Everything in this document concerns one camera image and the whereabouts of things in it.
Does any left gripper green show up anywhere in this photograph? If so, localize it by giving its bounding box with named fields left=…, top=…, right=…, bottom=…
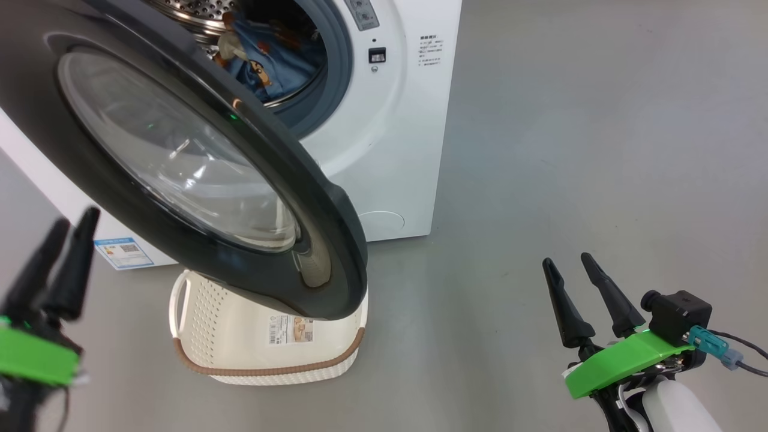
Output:
left=0, top=207, right=101, bottom=386

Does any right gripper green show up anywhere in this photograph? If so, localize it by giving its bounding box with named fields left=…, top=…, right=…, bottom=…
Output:
left=542, top=253, right=706, bottom=432

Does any dark round washer door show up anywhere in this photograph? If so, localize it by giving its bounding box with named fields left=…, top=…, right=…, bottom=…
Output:
left=0, top=0, right=368, bottom=320

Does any white front-load washing machine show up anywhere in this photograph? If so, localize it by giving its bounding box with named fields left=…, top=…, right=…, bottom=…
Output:
left=0, top=0, right=463, bottom=271

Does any stainless steel washing machine drum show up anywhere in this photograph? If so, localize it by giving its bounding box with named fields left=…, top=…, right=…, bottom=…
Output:
left=144, top=0, right=241, bottom=46

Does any blue energy label sticker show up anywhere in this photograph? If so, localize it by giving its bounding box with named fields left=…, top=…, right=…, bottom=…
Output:
left=94, top=237, right=155, bottom=271

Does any cream basket with brown rim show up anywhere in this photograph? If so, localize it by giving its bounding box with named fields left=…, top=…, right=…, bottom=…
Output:
left=169, top=269, right=368, bottom=386

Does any barcode label on basket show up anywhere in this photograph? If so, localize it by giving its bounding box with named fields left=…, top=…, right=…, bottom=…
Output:
left=268, top=314, right=314, bottom=346

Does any teal cable connector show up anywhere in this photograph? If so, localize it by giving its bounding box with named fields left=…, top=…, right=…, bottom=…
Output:
left=688, top=326, right=745, bottom=370

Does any thin black cable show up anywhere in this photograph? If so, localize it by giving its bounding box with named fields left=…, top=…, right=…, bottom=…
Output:
left=708, top=330, right=768, bottom=377

